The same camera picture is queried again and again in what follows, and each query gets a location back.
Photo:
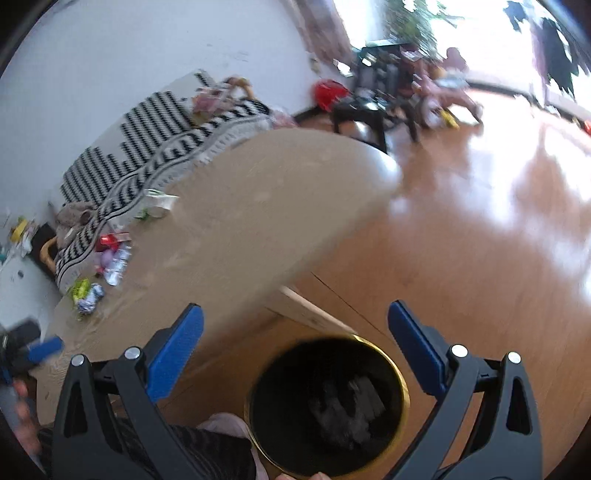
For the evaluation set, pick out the pink object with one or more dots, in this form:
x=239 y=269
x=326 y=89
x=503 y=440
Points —
x=445 y=87

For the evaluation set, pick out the purple plastic toy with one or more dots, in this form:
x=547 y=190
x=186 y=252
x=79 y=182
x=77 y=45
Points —
x=104 y=261

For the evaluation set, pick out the clutter on cabinet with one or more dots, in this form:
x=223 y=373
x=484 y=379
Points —
x=19 y=229

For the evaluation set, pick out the black shelf unit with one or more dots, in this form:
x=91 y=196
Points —
x=383 y=62

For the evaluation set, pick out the dark hanging clothes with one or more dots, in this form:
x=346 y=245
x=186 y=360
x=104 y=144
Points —
x=558 y=50

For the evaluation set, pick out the brown plush toy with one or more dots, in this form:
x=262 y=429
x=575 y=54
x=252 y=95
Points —
x=74 y=219

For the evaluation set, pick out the white cabinet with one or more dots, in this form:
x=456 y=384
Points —
x=23 y=288

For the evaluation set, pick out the wooden table leg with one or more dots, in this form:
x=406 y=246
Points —
x=304 y=314

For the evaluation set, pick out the cartoon printed bag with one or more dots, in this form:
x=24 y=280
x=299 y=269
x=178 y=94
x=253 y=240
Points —
x=210 y=99

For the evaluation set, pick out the black white patterned blanket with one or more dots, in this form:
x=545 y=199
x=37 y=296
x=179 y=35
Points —
x=138 y=152

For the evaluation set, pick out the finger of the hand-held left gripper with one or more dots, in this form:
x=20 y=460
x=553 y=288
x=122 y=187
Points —
x=44 y=349

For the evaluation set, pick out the white green paper packaging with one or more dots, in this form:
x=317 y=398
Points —
x=157 y=201

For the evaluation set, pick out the yellow green snack wrapper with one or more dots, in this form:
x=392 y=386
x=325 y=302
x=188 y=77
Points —
x=81 y=288

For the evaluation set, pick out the silver blue snack wrapper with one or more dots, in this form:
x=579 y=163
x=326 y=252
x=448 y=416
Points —
x=91 y=299

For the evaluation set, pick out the red ribbon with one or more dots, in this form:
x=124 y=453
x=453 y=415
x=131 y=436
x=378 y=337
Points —
x=110 y=239

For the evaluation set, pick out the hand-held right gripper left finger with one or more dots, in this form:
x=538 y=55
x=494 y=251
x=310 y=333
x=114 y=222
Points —
x=178 y=350

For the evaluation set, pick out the green house plant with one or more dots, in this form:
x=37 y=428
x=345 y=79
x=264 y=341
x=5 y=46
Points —
x=429 y=18

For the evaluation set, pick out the clear plastic bottle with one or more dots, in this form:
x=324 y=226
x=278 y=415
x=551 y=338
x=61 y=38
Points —
x=119 y=265

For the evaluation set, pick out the person's striped clothing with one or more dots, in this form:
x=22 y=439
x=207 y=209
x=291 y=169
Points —
x=198 y=445

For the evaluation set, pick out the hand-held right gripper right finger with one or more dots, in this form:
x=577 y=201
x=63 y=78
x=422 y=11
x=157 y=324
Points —
x=415 y=346

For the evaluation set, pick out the wooden sofa frame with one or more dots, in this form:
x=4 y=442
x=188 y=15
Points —
x=46 y=253

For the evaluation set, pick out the red plastic object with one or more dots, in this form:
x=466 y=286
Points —
x=328 y=94

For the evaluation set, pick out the yellow toy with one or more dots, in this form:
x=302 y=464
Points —
x=450 y=121

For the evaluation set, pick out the black side table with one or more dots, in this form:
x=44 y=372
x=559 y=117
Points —
x=364 y=115

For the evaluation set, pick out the black gold-rimmed trash bin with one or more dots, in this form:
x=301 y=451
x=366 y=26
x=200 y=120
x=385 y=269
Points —
x=286 y=392

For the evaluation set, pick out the person's left hand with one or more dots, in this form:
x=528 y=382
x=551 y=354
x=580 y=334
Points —
x=27 y=431

